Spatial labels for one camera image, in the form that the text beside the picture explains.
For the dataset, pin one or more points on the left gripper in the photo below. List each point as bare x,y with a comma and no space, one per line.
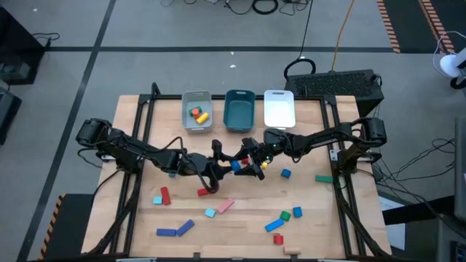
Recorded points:
200,163

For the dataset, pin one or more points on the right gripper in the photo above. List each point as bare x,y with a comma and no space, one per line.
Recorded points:
259,153

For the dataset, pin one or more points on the yellow long block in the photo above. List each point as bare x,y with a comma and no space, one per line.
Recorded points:
226,166

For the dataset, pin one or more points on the small red block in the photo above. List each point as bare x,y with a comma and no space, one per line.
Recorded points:
245,160

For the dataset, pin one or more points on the blue cylinder block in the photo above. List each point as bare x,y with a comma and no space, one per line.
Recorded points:
236,166

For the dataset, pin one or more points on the red long block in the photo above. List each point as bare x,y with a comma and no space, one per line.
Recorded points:
165,195
202,192

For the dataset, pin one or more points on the pink long block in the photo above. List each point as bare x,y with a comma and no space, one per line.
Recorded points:
226,205

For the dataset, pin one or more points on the blue half-round block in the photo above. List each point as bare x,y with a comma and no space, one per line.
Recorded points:
285,173

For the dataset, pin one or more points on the light turquoise half-round block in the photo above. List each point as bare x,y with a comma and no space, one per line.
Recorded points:
210,213

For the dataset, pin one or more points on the yellow cylinder block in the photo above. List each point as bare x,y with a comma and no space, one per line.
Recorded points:
202,118

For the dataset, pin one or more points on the orange cylinder block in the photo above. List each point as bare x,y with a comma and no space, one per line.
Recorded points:
196,113

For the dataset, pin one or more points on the dark green block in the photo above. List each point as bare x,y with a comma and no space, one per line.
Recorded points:
190,111

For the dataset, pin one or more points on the small blue block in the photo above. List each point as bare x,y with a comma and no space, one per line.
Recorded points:
297,212

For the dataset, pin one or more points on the light turquoise small block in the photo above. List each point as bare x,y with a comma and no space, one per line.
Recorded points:
157,200

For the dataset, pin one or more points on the green long block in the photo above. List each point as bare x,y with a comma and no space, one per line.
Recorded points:
324,178

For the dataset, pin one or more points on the red cylinder block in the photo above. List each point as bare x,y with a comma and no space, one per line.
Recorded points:
278,239

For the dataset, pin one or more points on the dark blue long block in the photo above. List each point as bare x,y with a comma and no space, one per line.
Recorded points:
166,232

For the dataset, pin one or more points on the natural wood block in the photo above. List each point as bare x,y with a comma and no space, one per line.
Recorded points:
292,250

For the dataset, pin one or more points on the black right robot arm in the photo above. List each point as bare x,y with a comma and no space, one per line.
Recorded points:
320,140

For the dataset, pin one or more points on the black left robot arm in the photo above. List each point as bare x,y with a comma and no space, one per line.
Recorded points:
145,153

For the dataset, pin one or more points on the yellow tape tag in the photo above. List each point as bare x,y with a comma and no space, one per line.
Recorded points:
264,165

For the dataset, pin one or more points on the teal plastic bin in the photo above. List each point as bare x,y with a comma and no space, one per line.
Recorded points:
238,116

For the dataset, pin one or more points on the white plastic bin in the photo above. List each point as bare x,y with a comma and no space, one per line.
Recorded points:
278,113

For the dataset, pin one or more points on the light grey plastic bin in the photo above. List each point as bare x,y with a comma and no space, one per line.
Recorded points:
185,120

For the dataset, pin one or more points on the black perforated computer case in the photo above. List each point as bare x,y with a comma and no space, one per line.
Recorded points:
335,85

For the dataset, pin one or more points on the black mat striped edge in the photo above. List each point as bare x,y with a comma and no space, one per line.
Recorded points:
73,225
407,22

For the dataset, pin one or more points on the white paper sheet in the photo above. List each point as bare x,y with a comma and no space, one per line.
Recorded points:
397,234

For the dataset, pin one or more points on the white round device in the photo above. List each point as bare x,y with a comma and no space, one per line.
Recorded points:
448,64

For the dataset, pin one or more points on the dark equipment box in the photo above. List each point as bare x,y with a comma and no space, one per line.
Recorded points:
7,109

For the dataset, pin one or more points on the black cabinet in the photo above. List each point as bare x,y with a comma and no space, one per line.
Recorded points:
18,43

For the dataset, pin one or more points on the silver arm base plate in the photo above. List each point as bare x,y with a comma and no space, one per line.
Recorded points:
334,154
106,157

